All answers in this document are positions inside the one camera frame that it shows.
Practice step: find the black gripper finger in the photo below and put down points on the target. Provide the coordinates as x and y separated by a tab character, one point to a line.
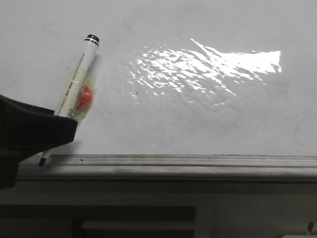
26	130

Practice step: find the white glossy whiteboard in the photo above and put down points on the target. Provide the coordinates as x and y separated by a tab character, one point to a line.
191	77

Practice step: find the white black whiteboard marker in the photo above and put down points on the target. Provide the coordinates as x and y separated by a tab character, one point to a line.
66	106

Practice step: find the red magnet under tape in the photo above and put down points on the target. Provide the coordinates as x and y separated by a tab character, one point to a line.
85	98

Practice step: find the aluminium whiteboard frame rail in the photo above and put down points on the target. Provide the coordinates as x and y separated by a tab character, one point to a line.
171	167

